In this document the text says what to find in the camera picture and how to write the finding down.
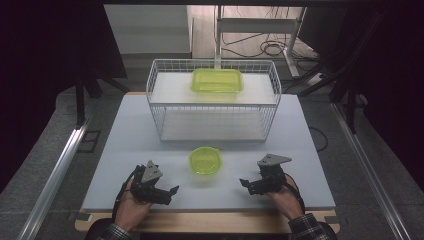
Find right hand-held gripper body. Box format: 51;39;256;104
248;153;293;196

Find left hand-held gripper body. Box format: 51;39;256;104
128;160;173;206

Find round container with green lid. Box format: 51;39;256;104
188;145;223;177

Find white wire basket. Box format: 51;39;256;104
145;58;283;143

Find rectangular container with green lid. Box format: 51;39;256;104
190;68;244;102

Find person's right hand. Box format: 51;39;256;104
264;174;305;222

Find person's left hand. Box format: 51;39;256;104
114;179;155;233

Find wooden table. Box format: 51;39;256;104
74;91;341;234

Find white power strip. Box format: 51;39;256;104
305;72;327;88

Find black stand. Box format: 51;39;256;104
73;71;131;130
299;9;391;135

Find white cabinet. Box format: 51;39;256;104
103;4;194;61

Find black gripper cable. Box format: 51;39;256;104
112;164;143;219
282;172;307;215

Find black floor cable loop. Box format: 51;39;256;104
308;126;330;153

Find metal floor rail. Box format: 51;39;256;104
16;118;91;240
331;101;413;240

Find black floor cables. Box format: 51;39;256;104
221;6;321;62

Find white desk frame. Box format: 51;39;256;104
214;4;308;78

